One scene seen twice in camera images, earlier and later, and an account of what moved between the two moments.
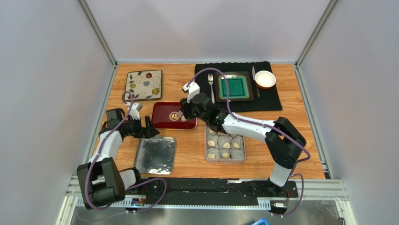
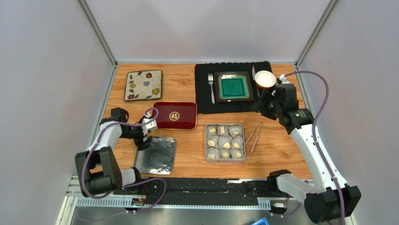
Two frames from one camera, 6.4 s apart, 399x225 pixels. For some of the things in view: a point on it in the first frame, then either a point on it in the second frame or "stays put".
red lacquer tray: (164, 116) stays put
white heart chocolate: (226, 145) stays put
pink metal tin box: (224, 148) stays put
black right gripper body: (188, 109) -> (263, 101)
